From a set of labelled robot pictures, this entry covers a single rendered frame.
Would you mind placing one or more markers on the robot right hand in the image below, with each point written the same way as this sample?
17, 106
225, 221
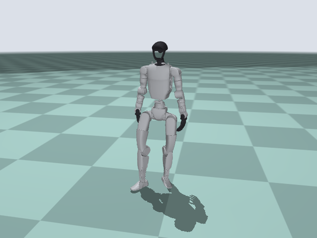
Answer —
137, 114

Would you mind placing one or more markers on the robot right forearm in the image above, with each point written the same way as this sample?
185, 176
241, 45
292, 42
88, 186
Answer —
139, 102

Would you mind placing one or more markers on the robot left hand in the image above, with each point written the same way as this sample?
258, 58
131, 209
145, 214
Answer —
183, 121

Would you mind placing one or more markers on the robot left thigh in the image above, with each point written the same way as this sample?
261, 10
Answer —
170, 130

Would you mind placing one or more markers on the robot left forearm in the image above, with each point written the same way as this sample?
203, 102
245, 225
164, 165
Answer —
181, 105

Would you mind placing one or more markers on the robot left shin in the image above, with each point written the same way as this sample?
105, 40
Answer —
167, 162

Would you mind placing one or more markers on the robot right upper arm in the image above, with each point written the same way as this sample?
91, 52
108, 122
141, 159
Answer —
143, 80

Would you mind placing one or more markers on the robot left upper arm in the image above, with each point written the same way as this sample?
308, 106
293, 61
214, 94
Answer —
176, 73

